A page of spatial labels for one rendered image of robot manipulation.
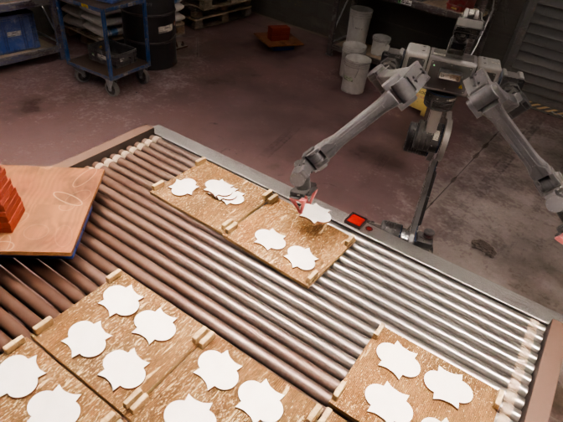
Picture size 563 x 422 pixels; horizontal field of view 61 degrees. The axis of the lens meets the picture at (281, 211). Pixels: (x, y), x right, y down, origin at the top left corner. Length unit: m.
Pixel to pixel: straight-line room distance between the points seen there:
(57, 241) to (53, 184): 0.34
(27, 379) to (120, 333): 0.27
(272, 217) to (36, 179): 0.94
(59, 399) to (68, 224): 0.63
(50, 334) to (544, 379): 1.51
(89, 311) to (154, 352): 0.27
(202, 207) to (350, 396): 0.98
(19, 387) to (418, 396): 1.12
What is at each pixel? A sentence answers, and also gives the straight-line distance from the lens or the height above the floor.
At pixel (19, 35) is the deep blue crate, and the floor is 0.30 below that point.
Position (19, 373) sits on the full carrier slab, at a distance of 1.57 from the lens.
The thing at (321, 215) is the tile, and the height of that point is 1.05.
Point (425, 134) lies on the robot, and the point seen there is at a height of 1.17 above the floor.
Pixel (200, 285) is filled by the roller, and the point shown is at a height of 0.92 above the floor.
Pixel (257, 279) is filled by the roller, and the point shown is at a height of 0.92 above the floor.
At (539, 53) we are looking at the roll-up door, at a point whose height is 0.60.
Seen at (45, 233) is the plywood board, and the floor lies 1.04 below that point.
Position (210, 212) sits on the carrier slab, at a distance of 1.99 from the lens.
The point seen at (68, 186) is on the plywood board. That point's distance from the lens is 2.02.
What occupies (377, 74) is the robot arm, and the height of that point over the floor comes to 1.47.
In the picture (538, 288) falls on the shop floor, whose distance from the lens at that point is 3.63.
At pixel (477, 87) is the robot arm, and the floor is 1.59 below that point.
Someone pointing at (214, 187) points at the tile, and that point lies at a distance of 2.09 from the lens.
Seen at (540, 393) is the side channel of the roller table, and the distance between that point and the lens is 1.71.
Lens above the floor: 2.18
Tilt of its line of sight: 38 degrees down
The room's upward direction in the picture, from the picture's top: 7 degrees clockwise
